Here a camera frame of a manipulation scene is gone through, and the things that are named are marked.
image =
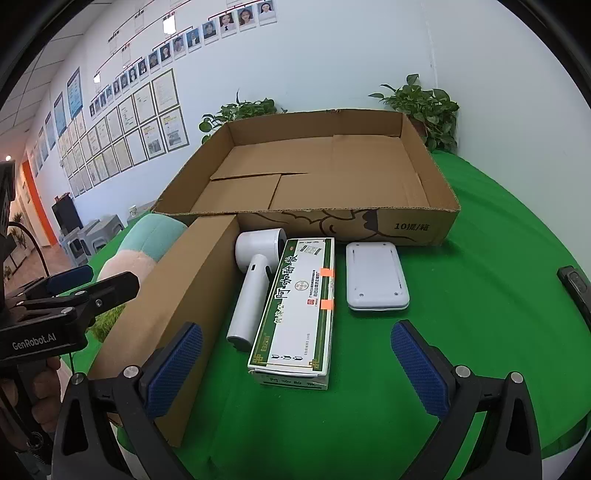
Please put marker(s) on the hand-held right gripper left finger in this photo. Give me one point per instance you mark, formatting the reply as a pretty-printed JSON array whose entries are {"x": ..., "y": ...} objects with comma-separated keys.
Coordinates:
[{"x": 175, "y": 369}]

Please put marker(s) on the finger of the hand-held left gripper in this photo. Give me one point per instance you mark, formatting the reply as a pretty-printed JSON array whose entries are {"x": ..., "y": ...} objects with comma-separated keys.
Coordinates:
[
  {"x": 69, "y": 279},
  {"x": 111, "y": 286}
]

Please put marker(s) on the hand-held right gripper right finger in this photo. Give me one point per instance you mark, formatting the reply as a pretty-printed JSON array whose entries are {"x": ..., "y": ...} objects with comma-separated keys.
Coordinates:
[{"x": 418, "y": 367}]

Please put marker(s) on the pink teal plush toy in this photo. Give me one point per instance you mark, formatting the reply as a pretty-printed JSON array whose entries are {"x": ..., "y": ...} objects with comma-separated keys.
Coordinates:
[{"x": 152, "y": 235}]

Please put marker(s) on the long narrow cardboard box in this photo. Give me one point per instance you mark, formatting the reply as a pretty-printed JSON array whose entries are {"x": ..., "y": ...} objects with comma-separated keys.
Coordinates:
[{"x": 184, "y": 300}]

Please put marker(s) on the white electronic scale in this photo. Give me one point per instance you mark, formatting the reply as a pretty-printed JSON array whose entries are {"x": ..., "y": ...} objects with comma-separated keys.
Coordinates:
[{"x": 376, "y": 277}]

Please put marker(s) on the white hair dryer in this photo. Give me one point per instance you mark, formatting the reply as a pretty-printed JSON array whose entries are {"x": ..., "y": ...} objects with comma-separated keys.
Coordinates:
[{"x": 251, "y": 295}]

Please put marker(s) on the green white medicine box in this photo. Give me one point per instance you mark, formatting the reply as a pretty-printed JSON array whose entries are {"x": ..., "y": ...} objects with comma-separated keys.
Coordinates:
[{"x": 295, "y": 314}]

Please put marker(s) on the large cardboard box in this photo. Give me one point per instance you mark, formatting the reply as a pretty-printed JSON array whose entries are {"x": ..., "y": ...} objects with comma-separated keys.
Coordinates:
[{"x": 323, "y": 161}]

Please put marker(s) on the person's left hand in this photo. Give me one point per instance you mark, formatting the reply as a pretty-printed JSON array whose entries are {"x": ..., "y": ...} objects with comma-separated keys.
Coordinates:
[{"x": 46, "y": 392}]

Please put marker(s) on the grey plastic stool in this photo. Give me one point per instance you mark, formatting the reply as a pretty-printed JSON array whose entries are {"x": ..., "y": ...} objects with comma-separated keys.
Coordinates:
[
  {"x": 106, "y": 230},
  {"x": 76, "y": 247}
]

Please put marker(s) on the black monitor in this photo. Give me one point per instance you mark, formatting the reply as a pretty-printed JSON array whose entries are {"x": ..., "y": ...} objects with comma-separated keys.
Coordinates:
[{"x": 67, "y": 214}]

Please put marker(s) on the leafy floor plant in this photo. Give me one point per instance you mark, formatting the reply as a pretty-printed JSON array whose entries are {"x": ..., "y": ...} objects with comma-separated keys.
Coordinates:
[{"x": 16, "y": 230}]

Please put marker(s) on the black remote control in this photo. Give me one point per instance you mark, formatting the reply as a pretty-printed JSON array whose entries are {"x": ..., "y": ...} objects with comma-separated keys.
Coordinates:
[{"x": 575, "y": 284}]

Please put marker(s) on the green potted plant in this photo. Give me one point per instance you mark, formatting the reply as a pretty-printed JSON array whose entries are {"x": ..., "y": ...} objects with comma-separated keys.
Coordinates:
[
  {"x": 425, "y": 106},
  {"x": 240, "y": 113}
]

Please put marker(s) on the small blue wall poster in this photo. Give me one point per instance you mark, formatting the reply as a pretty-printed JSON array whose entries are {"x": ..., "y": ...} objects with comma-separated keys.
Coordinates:
[{"x": 50, "y": 130}]

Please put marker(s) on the wall of framed certificates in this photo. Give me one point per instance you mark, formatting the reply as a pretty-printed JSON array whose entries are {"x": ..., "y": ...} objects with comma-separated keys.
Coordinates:
[{"x": 152, "y": 138}]

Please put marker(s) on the medium blue wall poster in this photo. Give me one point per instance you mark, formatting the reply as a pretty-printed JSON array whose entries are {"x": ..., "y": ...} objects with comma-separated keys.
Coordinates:
[{"x": 60, "y": 114}]

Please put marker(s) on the large blue wall poster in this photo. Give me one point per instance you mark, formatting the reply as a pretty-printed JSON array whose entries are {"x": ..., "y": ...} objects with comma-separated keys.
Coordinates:
[{"x": 75, "y": 92}]

